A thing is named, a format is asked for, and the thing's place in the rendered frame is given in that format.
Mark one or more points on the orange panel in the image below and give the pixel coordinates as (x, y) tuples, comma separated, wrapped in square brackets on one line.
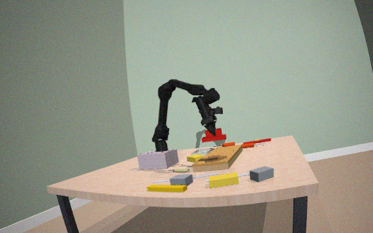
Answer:
[(218, 159)]

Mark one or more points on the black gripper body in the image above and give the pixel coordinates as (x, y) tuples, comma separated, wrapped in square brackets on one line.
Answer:
[(206, 116)]

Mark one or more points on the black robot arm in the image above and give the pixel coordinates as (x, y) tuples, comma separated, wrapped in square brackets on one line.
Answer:
[(165, 93)]

